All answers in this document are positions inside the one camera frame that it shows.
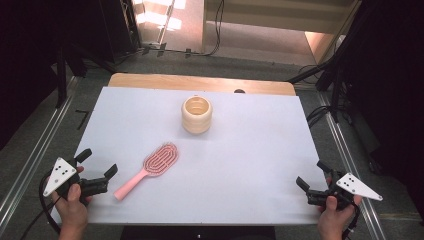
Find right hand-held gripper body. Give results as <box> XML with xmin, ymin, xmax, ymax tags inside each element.
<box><xmin>306</xmin><ymin>171</ymin><xmax>384</xmax><ymax>210</ymax></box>

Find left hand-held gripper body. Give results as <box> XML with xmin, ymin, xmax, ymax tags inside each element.
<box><xmin>43</xmin><ymin>157</ymin><xmax>109</xmax><ymax>200</ymax></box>

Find pink hairbrush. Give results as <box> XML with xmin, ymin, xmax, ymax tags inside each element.
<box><xmin>113</xmin><ymin>142</ymin><xmax>180</xmax><ymax>202</ymax></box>

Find cream ribbed cup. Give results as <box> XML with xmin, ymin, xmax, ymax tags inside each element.
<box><xmin>181</xmin><ymin>95</ymin><xmax>214</xmax><ymax>135</ymax></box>

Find person's right hand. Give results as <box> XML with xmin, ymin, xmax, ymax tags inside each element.
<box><xmin>317</xmin><ymin>195</ymin><xmax>363</xmax><ymax>240</ymax></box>

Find person's left hand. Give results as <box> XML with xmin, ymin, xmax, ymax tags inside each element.
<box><xmin>51</xmin><ymin>182</ymin><xmax>93</xmax><ymax>240</ymax></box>

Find white table board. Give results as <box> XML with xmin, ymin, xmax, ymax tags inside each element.
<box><xmin>49</xmin><ymin>86</ymin><xmax>329</xmax><ymax>226</ymax></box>

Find wooden table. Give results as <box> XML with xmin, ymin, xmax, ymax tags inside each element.
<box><xmin>108</xmin><ymin>73</ymin><xmax>297</xmax><ymax>97</ymax></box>

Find metal stand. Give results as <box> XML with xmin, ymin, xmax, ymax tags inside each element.
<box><xmin>156</xmin><ymin>0</ymin><xmax>176</xmax><ymax>51</ymax></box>

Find aluminium floor rail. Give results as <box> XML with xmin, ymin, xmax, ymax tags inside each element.
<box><xmin>316</xmin><ymin>91</ymin><xmax>388</xmax><ymax>240</ymax></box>
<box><xmin>0</xmin><ymin>76</ymin><xmax>80</xmax><ymax>228</ymax></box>

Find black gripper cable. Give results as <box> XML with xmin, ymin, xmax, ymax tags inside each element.
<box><xmin>19</xmin><ymin>173</ymin><xmax>63</xmax><ymax>240</ymax></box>
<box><xmin>342</xmin><ymin>203</ymin><xmax>361</xmax><ymax>240</ymax></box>

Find black floor cables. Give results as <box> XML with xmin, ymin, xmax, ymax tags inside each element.
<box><xmin>305</xmin><ymin>105</ymin><xmax>334</xmax><ymax>129</ymax></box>

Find black stand frame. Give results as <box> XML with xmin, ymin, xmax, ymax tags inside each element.
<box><xmin>288</xmin><ymin>49</ymin><xmax>346</xmax><ymax>124</ymax></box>
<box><xmin>54</xmin><ymin>46</ymin><xmax>116</xmax><ymax>108</ymax></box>

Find hanging black cable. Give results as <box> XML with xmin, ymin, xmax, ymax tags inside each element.
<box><xmin>203</xmin><ymin>0</ymin><xmax>225</xmax><ymax>56</ymax></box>

